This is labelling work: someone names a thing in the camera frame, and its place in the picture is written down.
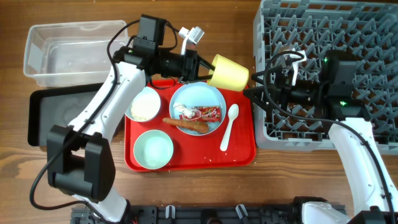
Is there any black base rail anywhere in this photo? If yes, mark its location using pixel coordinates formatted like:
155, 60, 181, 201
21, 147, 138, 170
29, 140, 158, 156
70, 205, 295, 224

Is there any light blue plate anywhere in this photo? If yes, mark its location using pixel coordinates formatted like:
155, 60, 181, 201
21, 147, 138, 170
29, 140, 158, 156
169, 82, 227, 136

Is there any white plastic spoon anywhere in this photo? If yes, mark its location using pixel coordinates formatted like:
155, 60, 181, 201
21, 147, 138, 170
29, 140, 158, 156
220, 104, 239, 152

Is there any blue bowl with rice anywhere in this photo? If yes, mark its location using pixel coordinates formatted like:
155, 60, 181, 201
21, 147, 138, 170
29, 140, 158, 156
125, 87, 161, 122

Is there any white tissue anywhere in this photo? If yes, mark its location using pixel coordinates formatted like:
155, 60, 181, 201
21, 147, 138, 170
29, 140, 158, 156
173, 103, 195, 118

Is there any clear plastic bin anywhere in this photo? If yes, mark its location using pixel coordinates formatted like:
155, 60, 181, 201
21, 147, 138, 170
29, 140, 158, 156
23, 20, 126, 87

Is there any light green bowl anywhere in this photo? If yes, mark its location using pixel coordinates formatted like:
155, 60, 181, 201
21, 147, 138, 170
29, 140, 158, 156
133, 129, 174, 170

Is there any red serving tray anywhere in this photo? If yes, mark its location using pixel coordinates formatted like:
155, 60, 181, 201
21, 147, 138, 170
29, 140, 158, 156
124, 80, 256, 172

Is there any red snack wrapper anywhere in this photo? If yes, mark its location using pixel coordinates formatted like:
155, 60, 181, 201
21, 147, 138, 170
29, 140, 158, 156
179, 106, 222, 123

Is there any grey dishwasher rack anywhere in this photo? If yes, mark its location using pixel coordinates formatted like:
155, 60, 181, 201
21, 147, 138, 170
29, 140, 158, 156
253, 1, 397, 155

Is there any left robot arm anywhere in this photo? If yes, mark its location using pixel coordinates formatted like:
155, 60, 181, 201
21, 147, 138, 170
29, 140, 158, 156
37, 15, 215, 223

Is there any yellow plastic cup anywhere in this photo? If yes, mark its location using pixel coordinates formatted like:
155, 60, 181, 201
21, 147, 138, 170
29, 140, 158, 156
207, 54, 249, 91

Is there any black plastic tray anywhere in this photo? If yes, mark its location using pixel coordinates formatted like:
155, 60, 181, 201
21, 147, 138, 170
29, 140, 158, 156
27, 83, 102, 146

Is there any orange carrot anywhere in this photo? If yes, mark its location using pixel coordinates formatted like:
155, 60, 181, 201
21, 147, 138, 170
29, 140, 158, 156
162, 118, 210, 134

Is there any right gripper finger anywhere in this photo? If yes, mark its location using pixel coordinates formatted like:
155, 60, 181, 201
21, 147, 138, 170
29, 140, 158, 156
251, 72, 274, 86
243, 86, 274, 111

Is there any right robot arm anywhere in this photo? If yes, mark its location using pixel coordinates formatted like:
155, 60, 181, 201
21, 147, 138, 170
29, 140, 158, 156
243, 50, 397, 223

